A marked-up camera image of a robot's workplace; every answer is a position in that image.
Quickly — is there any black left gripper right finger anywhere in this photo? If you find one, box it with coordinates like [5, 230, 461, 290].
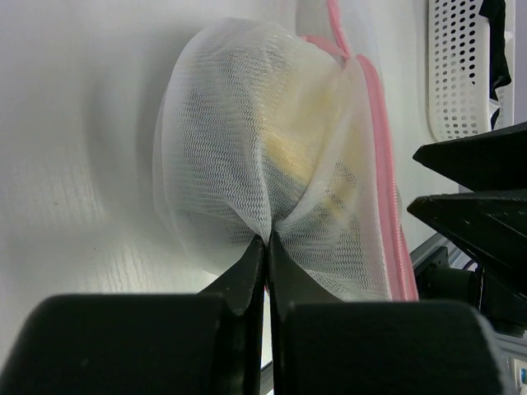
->
[267, 235, 515, 394]

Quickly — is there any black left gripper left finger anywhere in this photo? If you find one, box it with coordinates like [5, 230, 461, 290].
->
[1, 238, 264, 394]

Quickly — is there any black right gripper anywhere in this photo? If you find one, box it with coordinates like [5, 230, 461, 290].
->
[408, 123, 526, 329]

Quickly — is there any pink-trimmed mesh laundry bag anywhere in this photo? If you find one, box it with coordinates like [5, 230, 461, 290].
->
[152, 1, 418, 301]

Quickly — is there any yellow bra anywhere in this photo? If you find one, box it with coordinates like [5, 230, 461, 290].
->
[259, 86, 361, 224]

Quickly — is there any white perforated plastic basket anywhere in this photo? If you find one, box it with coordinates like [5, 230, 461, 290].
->
[427, 1, 516, 142]

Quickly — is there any black garment in basket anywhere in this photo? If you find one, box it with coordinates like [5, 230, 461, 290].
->
[479, 0, 514, 132]

